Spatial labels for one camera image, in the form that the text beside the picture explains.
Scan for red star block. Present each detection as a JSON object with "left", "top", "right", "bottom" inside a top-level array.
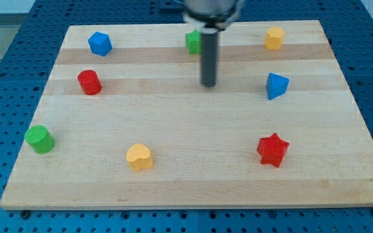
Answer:
[{"left": 256, "top": 133, "right": 289, "bottom": 168}]

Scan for blue triangle block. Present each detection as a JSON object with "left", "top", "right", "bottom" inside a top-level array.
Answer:
[{"left": 266, "top": 73, "right": 289, "bottom": 100}]

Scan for red cylinder block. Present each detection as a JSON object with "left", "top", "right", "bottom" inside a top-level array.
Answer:
[{"left": 77, "top": 70, "right": 102, "bottom": 95}]

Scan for green star block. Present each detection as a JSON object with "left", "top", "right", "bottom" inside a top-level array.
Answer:
[{"left": 185, "top": 30, "right": 201, "bottom": 54}]

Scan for green cylinder block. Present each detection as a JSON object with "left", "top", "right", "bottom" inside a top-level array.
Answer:
[{"left": 25, "top": 125, "right": 55, "bottom": 154}]

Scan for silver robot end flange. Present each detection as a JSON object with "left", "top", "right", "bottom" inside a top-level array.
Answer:
[{"left": 183, "top": 0, "right": 245, "bottom": 30}]

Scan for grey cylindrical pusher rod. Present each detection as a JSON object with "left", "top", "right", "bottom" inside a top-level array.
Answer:
[{"left": 200, "top": 28, "right": 218, "bottom": 87}]

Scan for wooden board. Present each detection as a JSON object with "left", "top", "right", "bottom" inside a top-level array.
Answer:
[{"left": 0, "top": 20, "right": 373, "bottom": 210}]

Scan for yellow heart block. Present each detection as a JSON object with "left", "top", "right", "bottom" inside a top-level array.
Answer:
[{"left": 126, "top": 144, "right": 153, "bottom": 172}]

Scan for blue cube block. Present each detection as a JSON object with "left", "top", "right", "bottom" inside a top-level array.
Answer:
[{"left": 88, "top": 32, "right": 112, "bottom": 56}]

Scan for yellow hexagon block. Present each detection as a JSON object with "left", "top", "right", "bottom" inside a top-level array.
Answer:
[{"left": 264, "top": 27, "right": 285, "bottom": 50}]

